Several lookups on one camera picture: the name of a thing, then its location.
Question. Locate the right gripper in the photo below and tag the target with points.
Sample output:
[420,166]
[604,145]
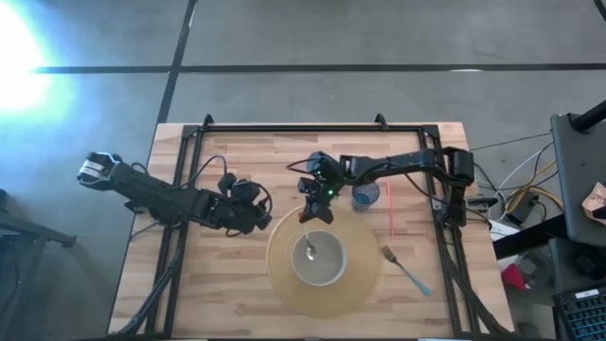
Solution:
[326,177]

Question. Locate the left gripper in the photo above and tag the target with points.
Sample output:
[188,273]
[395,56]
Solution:
[227,213]

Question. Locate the white ceramic bowl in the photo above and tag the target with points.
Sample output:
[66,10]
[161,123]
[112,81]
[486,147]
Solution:
[326,270]

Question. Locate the red drinking straw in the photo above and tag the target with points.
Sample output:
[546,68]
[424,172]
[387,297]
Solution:
[390,208]

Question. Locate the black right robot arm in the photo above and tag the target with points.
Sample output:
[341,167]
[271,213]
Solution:
[402,161]

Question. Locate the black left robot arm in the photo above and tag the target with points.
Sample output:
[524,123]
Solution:
[156,194]

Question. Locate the blue translucent plastic cup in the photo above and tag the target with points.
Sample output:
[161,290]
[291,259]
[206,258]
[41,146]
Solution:
[365,196]

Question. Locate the round woven yellow placemat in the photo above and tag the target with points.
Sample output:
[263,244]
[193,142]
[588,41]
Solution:
[360,284]

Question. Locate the white box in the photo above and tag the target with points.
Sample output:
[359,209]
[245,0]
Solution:
[503,231]

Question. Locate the black power box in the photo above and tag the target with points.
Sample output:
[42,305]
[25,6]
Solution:
[521,210]

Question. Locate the red object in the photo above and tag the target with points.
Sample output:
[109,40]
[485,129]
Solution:
[513,278]

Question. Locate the black desk beam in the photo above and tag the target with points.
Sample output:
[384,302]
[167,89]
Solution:
[525,239]

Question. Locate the black metal stand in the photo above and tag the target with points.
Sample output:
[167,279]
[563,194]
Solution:
[28,227]

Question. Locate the dark grey desk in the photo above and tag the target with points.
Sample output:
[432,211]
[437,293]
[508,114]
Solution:
[580,180]

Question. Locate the brown paper bag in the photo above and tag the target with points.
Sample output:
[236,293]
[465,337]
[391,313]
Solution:
[595,203]

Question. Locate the black computer keyboard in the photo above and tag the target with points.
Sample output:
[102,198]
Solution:
[582,315]

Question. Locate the black pole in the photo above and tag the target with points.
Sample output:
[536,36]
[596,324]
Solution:
[589,118]

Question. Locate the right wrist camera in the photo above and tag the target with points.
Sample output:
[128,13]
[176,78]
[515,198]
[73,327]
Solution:
[306,185]

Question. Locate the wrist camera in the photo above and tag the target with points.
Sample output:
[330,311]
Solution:
[244,189]
[306,185]

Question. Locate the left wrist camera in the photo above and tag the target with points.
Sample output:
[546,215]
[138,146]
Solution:
[244,189]

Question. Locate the black metal table frame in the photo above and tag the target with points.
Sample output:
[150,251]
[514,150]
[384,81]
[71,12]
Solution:
[308,128]

